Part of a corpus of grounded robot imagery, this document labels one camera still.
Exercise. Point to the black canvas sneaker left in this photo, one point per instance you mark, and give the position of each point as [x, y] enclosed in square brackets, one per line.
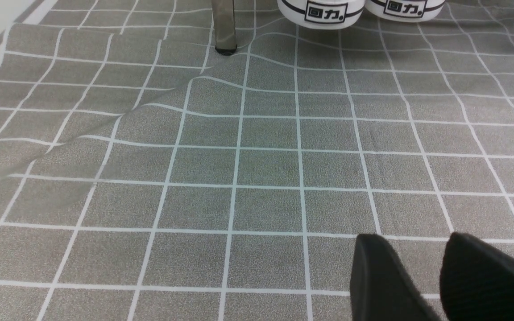
[322, 14]

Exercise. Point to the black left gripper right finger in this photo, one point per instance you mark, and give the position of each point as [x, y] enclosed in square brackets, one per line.
[476, 280]

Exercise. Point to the grey grid-pattern cloth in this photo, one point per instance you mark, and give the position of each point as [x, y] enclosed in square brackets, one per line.
[145, 177]

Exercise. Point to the black canvas sneaker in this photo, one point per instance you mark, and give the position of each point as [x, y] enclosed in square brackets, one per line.
[409, 11]
[322, 14]

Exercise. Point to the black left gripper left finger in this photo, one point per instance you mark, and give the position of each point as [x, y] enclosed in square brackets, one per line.
[380, 289]

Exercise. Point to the black canvas sneaker right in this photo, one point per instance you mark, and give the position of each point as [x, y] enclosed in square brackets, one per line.
[409, 11]

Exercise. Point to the metal shoe rack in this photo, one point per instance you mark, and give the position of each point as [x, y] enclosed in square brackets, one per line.
[223, 13]

